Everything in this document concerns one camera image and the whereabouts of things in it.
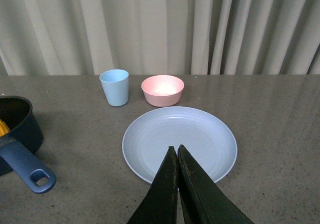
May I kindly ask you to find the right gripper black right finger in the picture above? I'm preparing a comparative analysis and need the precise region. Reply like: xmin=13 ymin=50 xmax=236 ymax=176
xmin=177 ymin=145 xmax=252 ymax=223

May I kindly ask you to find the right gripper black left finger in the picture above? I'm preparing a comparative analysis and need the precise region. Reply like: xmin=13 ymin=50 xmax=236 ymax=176
xmin=128 ymin=146 xmax=179 ymax=223

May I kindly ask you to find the yellow corn cob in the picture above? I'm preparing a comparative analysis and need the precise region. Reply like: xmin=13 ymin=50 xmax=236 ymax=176
xmin=0 ymin=120 xmax=10 ymax=137

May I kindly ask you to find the light blue plate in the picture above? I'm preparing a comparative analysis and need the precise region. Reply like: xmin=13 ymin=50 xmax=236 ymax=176
xmin=122 ymin=106 xmax=238 ymax=183

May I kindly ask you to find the pink bowl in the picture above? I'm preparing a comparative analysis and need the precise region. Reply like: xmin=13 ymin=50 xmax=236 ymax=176
xmin=141 ymin=75 xmax=185 ymax=107

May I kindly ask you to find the light blue cup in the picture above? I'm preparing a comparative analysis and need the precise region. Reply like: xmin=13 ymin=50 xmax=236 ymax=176
xmin=99 ymin=69 xmax=129 ymax=107

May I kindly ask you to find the dark blue saucepan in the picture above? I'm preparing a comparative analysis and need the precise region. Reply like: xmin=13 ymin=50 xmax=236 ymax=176
xmin=0 ymin=96 xmax=57 ymax=194

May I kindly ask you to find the white curtain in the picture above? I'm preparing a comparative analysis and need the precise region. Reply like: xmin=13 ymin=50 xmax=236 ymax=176
xmin=0 ymin=0 xmax=320 ymax=76

